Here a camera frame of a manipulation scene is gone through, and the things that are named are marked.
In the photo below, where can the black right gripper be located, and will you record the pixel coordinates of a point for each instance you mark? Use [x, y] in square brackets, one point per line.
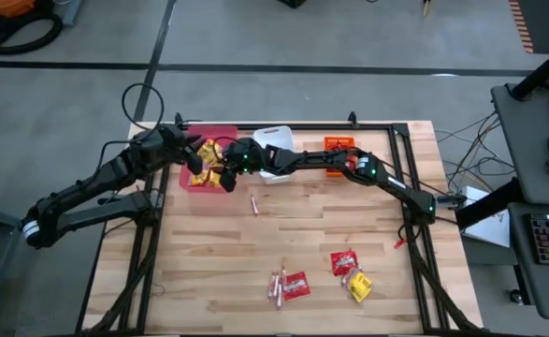
[250, 156]

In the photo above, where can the black desk leg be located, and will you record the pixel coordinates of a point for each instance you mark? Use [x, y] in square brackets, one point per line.
[489, 206]

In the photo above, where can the yellow orange candy packet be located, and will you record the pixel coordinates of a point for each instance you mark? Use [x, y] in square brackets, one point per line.
[208, 150]

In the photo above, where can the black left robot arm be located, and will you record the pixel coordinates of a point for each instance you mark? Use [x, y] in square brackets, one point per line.
[115, 171]

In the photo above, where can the pink translucent plastic bin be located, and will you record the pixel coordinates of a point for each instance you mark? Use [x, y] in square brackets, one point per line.
[222, 132]

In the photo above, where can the grey box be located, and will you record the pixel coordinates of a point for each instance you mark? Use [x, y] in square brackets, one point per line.
[70, 11]

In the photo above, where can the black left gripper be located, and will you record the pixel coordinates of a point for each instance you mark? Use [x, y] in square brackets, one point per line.
[171, 142]

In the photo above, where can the small red tag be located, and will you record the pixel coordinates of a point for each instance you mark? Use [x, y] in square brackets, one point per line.
[399, 243]

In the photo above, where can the white box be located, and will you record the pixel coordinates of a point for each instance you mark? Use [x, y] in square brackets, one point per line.
[491, 231]

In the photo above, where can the orange black vacuum cleaner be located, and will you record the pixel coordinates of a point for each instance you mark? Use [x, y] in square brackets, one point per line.
[7, 5]

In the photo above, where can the black slanted pole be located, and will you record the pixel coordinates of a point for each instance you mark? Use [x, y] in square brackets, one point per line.
[543, 70]

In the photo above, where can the desk caster wheel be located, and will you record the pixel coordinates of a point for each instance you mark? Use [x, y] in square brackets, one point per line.
[516, 296]

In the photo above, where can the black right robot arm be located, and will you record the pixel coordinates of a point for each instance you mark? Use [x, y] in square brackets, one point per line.
[409, 196]

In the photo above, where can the black aluminium table frame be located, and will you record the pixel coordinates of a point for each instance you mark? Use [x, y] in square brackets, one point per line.
[311, 127]

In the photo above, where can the orange plastic basket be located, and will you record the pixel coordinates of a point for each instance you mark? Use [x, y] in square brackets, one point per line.
[332, 174]

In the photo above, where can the white plastic bin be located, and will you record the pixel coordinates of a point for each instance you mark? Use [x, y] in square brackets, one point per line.
[274, 136]

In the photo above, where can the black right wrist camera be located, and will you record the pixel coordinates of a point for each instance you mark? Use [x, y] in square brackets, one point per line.
[273, 153]

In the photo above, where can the yellow candy bag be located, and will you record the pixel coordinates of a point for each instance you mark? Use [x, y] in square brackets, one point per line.
[360, 286]
[206, 178]

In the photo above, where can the black floor object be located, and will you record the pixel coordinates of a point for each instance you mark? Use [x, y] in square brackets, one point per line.
[293, 2]

